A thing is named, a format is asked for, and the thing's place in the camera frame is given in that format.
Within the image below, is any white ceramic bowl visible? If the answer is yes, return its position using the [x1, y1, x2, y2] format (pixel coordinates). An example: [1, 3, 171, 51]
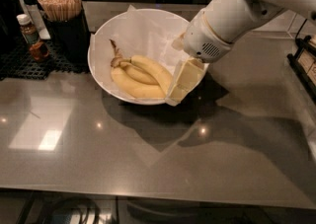
[87, 8, 210, 107]

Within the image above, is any black container at left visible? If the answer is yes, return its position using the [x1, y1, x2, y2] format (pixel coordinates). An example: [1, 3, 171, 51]
[0, 0, 22, 53]

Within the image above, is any black chopstick holder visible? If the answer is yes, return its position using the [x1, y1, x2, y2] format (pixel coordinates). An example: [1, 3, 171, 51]
[44, 10, 91, 64]

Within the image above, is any small white-capped sauce bottle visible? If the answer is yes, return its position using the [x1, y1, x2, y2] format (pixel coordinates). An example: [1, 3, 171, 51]
[17, 14, 40, 45]

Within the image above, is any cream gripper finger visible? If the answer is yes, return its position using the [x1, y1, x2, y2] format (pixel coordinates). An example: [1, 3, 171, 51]
[172, 34, 185, 50]
[165, 57, 205, 107]

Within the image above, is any white flat utensil packet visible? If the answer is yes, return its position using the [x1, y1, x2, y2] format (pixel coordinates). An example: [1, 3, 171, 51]
[19, 0, 50, 40]

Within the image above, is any white paper bowl liner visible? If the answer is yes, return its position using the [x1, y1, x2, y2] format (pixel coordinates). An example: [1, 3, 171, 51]
[90, 4, 210, 101]

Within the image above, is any yellow banana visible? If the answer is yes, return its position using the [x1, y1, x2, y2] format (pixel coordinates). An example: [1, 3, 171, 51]
[111, 67, 165, 99]
[110, 54, 174, 96]
[120, 62, 158, 85]

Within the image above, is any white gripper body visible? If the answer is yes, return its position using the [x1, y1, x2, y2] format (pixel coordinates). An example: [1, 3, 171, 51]
[184, 8, 235, 63]

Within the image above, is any bundle of wooden chopsticks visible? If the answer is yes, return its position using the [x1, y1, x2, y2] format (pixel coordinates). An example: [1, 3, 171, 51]
[38, 0, 82, 22]

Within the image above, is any small red-brown jar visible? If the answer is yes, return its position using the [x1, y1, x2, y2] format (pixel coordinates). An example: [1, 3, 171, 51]
[29, 41, 49, 62]

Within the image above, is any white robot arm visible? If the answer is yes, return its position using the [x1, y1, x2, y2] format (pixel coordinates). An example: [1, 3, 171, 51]
[166, 0, 316, 106]

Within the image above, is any black grid mat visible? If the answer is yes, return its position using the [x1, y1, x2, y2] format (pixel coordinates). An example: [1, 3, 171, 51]
[0, 37, 90, 80]

